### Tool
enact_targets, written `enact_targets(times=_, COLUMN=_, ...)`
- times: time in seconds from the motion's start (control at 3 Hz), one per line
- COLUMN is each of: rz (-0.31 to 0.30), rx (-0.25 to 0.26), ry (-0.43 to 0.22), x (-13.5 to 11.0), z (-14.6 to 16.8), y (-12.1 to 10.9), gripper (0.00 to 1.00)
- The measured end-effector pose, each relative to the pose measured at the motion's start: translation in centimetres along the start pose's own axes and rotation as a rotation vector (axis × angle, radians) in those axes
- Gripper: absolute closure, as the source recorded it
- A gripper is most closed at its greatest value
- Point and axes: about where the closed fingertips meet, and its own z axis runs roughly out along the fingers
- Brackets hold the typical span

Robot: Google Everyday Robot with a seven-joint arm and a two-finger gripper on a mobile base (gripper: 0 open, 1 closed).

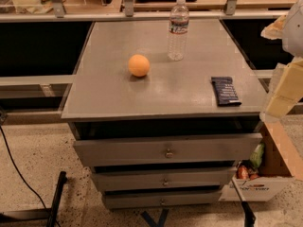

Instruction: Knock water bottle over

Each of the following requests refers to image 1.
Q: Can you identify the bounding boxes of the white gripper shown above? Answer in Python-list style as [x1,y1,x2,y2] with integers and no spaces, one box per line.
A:
[260,0,303,122]

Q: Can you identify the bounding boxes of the clear plastic water bottle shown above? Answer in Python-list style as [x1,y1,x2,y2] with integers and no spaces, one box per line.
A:
[168,0,189,61]

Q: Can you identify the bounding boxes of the dark blue snack packet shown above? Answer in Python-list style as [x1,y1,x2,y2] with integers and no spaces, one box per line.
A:
[211,77,241,107]

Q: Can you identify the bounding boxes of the cardboard box with snacks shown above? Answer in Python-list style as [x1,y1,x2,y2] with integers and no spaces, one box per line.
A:
[219,120,303,202]

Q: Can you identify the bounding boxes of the green snack bag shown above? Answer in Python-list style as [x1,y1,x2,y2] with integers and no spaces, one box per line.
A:
[249,143,265,168]

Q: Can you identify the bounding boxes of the top grey drawer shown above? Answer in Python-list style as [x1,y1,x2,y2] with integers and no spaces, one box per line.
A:
[74,133,262,166]

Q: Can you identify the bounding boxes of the grey drawer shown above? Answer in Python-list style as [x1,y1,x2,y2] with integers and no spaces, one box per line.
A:
[92,167,236,192]
[102,190,221,209]
[74,133,262,166]

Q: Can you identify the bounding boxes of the red snack packets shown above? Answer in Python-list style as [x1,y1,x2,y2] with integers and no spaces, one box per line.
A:
[237,166,259,180]

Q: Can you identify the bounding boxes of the grey drawer cabinet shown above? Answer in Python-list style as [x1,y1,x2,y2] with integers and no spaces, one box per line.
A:
[62,20,266,197]

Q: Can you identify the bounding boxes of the orange ball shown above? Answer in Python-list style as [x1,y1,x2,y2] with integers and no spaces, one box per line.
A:
[128,54,150,78]

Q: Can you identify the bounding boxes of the black stand leg right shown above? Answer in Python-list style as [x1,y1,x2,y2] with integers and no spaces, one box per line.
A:
[232,178,256,227]

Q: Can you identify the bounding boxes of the middle grey drawer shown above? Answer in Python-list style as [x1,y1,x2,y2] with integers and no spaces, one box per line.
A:
[92,167,236,192]

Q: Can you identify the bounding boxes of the bottom grey drawer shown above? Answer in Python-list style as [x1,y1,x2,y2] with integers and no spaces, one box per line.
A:
[102,190,221,209]

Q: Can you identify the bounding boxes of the black metal stand leg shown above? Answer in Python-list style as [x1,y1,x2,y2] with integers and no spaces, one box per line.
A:
[0,171,67,227]

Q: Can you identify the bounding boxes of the metal railing frame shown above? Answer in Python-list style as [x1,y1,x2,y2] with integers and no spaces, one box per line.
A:
[0,0,297,23]

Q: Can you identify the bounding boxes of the black floor cable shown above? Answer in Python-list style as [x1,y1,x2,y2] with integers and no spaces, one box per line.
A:
[0,125,61,227]

